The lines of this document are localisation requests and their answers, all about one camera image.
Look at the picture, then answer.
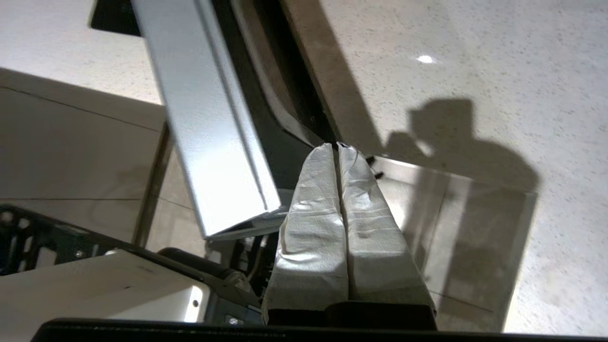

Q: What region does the right gripper white taped left finger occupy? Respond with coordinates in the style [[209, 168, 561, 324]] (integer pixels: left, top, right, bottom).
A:
[[263, 142, 350, 326]]

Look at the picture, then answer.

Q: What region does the silver microwave door dark window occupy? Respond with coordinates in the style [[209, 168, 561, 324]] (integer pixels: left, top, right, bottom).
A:
[[131, 0, 342, 240]]

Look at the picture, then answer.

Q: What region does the white and black robot body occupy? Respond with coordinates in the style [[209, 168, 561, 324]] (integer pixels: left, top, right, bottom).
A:
[[0, 204, 266, 328]]

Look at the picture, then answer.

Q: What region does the right gripper white taped right finger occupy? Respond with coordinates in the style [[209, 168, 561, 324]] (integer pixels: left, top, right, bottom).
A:
[[336, 142, 437, 328]]

